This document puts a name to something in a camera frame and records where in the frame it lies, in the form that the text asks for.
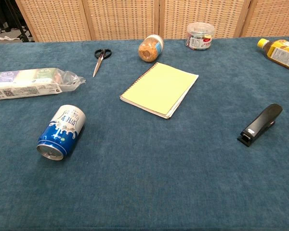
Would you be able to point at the tissue multipack in plastic wrap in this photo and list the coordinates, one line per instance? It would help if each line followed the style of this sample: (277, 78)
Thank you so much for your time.
(24, 83)

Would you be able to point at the yellow spiral notebook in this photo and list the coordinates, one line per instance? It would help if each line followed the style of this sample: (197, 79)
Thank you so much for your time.
(160, 88)

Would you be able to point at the glass jar with brown contents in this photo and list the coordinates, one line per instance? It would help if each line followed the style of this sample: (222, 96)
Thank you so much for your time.
(149, 48)

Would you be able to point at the black stapler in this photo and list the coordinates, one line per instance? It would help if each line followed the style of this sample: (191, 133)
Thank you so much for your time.
(259, 126)

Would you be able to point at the woven rattan folding screen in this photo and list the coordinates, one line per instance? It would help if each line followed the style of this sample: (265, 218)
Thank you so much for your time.
(144, 19)

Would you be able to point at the yellow-capped tea bottle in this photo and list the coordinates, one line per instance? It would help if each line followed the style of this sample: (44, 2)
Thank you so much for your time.
(282, 53)

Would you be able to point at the blue tablecloth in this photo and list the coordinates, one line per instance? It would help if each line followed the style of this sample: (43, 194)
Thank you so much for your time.
(144, 168)

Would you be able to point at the clear tub of binder clips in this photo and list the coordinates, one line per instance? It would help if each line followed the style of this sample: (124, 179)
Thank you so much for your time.
(200, 36)

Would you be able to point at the blue and white can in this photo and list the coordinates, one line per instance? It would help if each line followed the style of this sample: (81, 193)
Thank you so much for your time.
(61, 131)

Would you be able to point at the black tripod stand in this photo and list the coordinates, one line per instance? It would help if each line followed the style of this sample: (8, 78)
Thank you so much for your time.
(18, 24)

